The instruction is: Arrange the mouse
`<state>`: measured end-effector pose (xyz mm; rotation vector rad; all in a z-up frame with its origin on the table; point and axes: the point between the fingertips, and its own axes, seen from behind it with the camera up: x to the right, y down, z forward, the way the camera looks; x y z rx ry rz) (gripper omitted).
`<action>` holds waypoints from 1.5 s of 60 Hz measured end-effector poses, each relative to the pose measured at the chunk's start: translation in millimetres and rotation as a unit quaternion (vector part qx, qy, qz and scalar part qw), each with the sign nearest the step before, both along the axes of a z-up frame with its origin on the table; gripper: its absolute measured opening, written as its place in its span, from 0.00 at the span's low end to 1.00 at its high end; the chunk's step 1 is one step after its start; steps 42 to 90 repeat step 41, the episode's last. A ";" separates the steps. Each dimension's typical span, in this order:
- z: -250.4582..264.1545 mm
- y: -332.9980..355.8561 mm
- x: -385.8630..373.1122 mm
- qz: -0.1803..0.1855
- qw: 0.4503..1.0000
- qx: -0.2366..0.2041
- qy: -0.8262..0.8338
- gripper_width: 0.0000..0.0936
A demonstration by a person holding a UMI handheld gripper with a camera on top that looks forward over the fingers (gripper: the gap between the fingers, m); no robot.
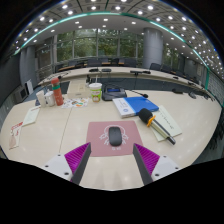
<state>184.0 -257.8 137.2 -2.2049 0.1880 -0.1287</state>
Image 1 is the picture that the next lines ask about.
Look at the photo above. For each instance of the grey conference phone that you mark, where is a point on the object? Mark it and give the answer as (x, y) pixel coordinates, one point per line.
(113, 93)

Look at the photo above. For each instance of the green and white paper cup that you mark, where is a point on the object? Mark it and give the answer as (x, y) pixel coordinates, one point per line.
(95, 93)

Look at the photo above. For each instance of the colourful printed leaflet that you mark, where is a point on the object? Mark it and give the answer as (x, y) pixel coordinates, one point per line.
(75, 103)

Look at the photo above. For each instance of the row of ceiling lights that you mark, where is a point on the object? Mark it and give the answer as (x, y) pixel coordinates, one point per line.
(117, 8)

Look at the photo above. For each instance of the white paper carton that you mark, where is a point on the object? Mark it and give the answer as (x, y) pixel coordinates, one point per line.
(41, 99)

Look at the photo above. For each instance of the red and white booklet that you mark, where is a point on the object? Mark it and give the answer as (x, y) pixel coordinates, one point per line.
(15, 136)

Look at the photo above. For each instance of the dark grey computer mouse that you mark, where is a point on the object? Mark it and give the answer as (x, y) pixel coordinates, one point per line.
(115, 136)

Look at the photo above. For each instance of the pale lined notepad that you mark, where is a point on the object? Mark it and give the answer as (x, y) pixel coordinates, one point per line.
(170, 121)

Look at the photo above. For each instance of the group of dark office chairs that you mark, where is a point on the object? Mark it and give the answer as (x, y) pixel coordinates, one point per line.
(155, 66)

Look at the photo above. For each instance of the black gooseneck table microphone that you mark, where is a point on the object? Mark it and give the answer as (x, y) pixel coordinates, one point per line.
(144, 95)

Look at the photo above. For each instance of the pink mouse pad with drawing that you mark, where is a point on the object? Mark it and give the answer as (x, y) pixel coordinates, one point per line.
(96, 140)

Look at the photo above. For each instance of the black handheld microphone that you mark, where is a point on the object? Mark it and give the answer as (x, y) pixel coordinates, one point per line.
(145, 116)

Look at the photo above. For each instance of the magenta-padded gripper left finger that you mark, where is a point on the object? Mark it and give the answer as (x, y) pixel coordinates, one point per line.
(63, 165)

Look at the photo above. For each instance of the beige cardboard box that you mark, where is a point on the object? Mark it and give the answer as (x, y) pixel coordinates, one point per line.
(78, 90)

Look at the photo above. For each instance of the red drink bottle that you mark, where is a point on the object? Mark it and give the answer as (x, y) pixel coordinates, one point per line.
(57, 92)

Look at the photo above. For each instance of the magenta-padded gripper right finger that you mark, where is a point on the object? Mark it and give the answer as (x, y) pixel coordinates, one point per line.
(160, 165)

